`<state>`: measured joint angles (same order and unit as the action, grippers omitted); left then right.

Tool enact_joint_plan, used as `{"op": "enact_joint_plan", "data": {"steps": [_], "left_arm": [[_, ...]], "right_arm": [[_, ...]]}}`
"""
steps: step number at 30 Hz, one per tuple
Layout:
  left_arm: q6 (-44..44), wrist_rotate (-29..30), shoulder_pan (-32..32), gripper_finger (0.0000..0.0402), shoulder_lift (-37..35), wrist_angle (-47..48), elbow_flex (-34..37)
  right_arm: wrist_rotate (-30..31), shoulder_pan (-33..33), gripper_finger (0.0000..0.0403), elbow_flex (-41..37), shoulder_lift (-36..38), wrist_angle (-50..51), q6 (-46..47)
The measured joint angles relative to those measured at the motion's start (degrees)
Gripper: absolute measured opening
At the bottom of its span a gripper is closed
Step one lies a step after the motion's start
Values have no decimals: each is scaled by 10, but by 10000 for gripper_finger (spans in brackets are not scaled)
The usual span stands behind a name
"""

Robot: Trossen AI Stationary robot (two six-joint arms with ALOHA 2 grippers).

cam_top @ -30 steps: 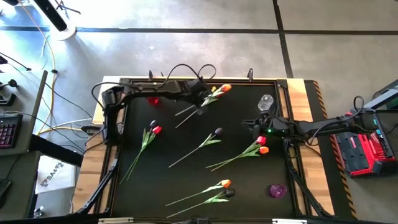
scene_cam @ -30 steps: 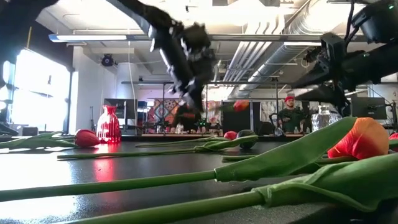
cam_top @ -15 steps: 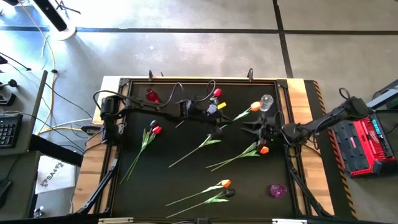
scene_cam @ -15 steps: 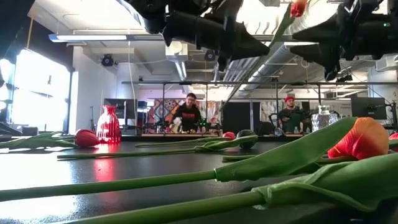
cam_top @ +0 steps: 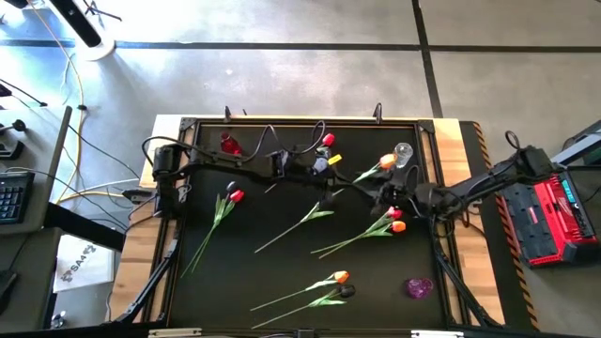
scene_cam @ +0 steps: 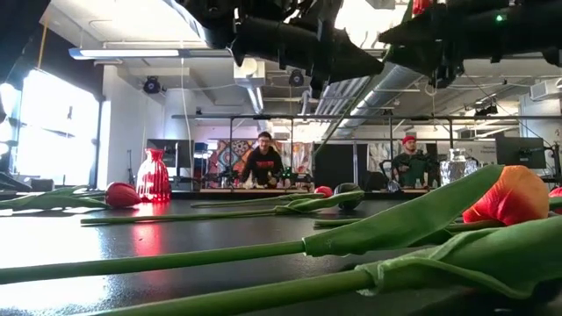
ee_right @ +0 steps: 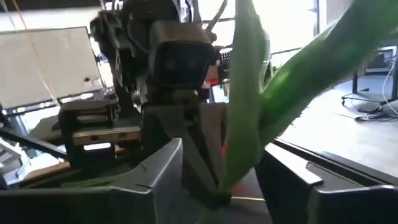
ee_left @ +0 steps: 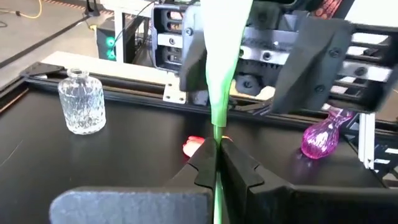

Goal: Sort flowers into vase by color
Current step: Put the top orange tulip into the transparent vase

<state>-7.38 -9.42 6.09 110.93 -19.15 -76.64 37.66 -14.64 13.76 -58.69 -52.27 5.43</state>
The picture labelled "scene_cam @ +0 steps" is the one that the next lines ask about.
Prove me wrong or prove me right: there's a white printed sign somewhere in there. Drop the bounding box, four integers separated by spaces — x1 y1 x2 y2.
465 140 498 167

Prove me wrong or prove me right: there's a distant wooden table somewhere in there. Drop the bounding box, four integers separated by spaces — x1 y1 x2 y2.
199 187 315 195

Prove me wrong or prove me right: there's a silver ventilation duct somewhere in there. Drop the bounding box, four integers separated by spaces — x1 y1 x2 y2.
333 63 425 138

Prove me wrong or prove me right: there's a black partition panel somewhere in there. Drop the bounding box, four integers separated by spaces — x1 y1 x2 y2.
313 143 370 192

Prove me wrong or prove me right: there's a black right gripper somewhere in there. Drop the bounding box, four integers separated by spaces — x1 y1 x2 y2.
378 0 497 80

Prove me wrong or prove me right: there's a colourful patchwork quilt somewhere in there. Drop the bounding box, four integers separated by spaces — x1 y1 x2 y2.
208 140 286 190

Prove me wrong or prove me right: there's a black computer monitor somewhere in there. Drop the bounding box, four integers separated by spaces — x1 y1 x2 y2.
147 139 195 170
495 136 548 170

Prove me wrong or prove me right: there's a bright window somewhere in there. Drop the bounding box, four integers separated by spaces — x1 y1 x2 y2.
0 68 101 188

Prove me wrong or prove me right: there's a black track light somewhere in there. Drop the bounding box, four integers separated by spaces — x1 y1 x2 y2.
473 104 500 118

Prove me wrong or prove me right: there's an aluminium beam with light strip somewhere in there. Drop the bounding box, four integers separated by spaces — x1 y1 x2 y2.
68 46 234 61

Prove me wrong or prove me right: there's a clear dimpled glass vase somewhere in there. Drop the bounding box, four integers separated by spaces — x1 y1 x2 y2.
440 147 479 188

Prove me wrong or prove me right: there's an orange floral cloth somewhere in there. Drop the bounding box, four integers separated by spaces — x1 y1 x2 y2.
280 140 315 176

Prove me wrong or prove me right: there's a white ceiling unit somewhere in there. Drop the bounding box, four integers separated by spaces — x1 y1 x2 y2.
233 59 267 88

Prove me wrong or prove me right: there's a red artificial tulip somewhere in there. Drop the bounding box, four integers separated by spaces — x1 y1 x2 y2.
191 185 335 208
0 182 142 211

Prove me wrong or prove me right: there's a distant black metal frame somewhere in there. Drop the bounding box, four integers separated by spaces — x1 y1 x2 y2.
170 112 562 192

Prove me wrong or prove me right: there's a person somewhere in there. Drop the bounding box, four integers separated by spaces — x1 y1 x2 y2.
392 134 434 189
240 130 286 189

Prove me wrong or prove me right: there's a white air conditioner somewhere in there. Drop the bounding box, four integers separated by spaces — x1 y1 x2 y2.
529 77 562 102

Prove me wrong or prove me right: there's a red ribbed glass vase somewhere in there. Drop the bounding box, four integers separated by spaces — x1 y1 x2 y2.
135 147 173 204

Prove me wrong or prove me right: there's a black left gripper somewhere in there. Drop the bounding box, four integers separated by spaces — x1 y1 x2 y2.
230 0 385 84

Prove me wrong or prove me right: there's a black table mat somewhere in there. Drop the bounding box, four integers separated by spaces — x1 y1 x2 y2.
0 199 562 316

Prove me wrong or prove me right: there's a white leaf print cloth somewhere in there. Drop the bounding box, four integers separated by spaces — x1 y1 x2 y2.
367 142 399 175

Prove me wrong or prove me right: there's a green tulip stem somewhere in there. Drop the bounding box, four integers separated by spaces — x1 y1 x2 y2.
85 214 562 316

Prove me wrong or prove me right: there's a small grey box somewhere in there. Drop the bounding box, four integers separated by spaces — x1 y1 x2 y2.
29 177 56 193

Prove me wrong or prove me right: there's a yellow hanging strap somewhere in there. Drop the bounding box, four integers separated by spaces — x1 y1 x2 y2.
37 21 49 69

